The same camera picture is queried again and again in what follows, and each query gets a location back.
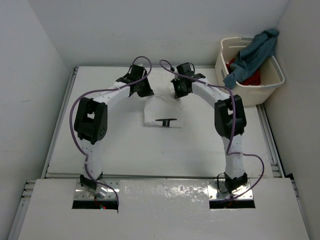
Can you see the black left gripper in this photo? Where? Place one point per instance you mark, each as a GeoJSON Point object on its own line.
{"type": "Point", "coordinates": [148, 91]}

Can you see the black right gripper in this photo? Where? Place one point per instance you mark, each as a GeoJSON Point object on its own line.
{"type": "Point", "coordinates": [179, 94]}

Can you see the white printed t shirt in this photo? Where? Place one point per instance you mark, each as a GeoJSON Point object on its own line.
{"type": "Point", "coordinates": [162, 109]}

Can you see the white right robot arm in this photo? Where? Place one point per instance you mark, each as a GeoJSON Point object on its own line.
{"type": "Point", "coordinates": [229, 119]}

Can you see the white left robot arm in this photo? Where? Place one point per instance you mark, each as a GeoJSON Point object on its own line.
{"type": "Point", "coordinates": [89, 119]}

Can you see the teal blue t shirt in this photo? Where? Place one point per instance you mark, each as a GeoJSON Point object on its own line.
{"type": "Point", "coordinates": [249, 59]}

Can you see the red t shirt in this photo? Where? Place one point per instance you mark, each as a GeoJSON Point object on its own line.
{"type": "Point", "coordinates": [253, 80]}

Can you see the cream plastic laundry basket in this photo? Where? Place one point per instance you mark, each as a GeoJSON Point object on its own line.
{"type": "Point", "coordinates": [271, 75]}

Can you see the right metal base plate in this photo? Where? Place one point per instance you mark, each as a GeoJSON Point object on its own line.
{"type": "Point", "coordinates": [217, 191]}

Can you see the metal base plate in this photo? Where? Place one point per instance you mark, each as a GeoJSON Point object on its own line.
{"type": "Point", "coordinates": [217, 191]}
{"type": "Point", "coordinates": [106, 191]}

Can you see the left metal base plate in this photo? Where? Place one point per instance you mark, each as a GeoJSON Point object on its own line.
{"type": "Point", "coordinates": [106, 191]}

